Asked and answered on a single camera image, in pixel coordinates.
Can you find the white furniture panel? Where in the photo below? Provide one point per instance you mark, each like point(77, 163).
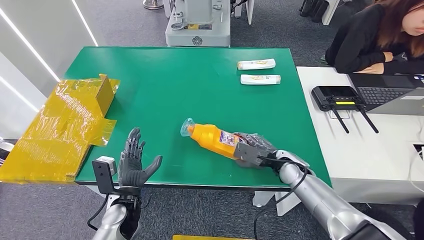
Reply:
point(331, 11)

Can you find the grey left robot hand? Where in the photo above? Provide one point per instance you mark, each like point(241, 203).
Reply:
point(130, 172)

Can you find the chrome round stand base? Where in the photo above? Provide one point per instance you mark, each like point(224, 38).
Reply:
point(153, 4)

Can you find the orange bottle with clear cap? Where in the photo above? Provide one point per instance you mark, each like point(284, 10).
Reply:
point(208, 136)

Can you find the dark laptop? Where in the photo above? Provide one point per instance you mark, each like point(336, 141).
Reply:
point(384, 92)

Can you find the grey machine base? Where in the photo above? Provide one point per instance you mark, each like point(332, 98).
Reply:
point(198, 33)

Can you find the white tube with yellow print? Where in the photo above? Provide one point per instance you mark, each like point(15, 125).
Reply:
point(260, 79)
point(256, 64)

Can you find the yellow cardboard piece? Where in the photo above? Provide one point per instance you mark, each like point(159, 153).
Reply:
point(205, 238)

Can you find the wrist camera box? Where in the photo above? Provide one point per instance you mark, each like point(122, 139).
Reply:
point(248, 154)
point(101, 172)

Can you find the yellow tape-wrapped cardboard box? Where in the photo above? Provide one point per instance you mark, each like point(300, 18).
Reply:
point(56, 132)

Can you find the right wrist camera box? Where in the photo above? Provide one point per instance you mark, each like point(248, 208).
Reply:
point(248, 154)

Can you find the black controller with antennas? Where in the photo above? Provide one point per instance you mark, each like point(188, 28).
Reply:
point(334, 94)

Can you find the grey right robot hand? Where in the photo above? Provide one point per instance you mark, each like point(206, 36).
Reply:
point(256, 139)

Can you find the clear controller stand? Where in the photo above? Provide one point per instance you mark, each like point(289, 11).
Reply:
point(346, 114)

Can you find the black chair base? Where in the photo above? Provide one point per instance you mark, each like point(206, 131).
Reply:
point(314, 10)

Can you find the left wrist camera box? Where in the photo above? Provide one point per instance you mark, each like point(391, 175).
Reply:
point(101, 172)

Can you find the white table leg bracket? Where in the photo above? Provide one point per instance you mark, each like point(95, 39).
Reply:
point(263, 198)

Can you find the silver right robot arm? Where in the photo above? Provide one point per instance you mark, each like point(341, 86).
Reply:
point(331, 208)

